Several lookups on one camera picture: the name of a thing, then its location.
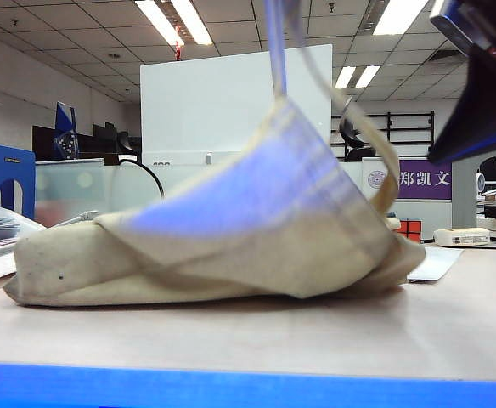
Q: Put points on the blue foreground strip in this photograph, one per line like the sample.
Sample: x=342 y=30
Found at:
x=248 y=387

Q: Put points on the frosted glass desk divider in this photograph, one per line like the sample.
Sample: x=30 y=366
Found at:
x=74 y=191

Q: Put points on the black office chair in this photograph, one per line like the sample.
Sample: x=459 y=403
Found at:
x=354 y=140

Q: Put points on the blue metal bookend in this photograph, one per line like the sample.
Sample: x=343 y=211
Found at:
x=6 y=170

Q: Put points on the cream canvas tote bag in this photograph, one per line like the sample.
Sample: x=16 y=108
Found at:
x=231 y=255

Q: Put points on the white paper sheet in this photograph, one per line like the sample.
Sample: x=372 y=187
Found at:
x=435 y=263

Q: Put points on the black wall rack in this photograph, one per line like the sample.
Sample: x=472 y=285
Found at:
x=409 y=127

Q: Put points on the dark office furniture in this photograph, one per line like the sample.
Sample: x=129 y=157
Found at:
x=99 y=144

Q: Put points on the ceiling fluorescent light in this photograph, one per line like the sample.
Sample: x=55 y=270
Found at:
x=173 y=21
x=401 y=17
x=357 y=77

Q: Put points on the purple and white name sign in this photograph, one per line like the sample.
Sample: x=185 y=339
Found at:
x=426 y=180

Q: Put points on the red hanging ornament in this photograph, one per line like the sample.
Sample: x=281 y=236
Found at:
x=179 y=44

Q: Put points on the colourful rubiks cube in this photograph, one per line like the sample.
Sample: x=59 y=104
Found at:
x=411 y=231

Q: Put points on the white wrapped eraser pack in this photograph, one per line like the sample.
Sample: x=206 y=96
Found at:
x=460 y=237

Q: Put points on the grey metal bookend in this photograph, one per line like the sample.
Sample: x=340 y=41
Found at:
x=464 y=195

